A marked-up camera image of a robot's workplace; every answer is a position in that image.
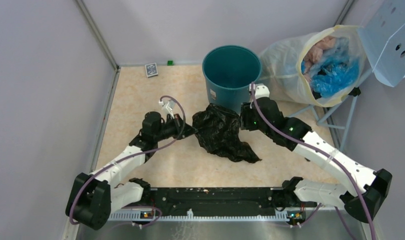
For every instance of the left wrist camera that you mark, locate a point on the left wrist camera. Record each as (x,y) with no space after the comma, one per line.
(167,107)

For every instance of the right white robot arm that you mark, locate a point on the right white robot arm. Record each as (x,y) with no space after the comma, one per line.
(360,190)

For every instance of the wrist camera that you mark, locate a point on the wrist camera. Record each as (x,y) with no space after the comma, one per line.
(258,91)
(167,107)

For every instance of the perforated light blue panel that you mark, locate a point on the perforated light blue panel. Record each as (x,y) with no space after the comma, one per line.
(383,40)

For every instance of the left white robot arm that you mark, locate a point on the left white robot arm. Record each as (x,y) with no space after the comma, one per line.
(94,196)

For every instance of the white cable duct strip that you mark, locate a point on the white cable duct strip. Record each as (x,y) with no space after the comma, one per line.
(129,215)

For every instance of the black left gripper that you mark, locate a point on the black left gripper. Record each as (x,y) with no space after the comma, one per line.
(177,122)

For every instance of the blue trash bag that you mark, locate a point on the blue trash bag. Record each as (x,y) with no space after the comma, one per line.
(337,70)

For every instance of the translucent bag of trash bags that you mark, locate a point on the translucent bag of trash bags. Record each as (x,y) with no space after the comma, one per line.
(281,66)

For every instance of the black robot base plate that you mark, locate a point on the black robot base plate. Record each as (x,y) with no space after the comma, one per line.
(220,201)

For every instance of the blue playing card box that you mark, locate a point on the blue playing card box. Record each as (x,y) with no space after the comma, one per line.
(151,70)

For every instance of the pink trash bag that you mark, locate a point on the pink trash bag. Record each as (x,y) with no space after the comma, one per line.
(315,54)

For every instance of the black trash bag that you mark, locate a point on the black trash bag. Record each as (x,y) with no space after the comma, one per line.
(218,133)

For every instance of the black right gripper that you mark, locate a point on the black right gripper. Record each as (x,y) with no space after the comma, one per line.
(246,111)

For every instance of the teal plastic trash bin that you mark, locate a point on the teal plastic trash bin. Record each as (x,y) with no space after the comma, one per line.
(228,71)

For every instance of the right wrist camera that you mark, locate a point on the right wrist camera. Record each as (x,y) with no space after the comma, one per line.
(258,91)

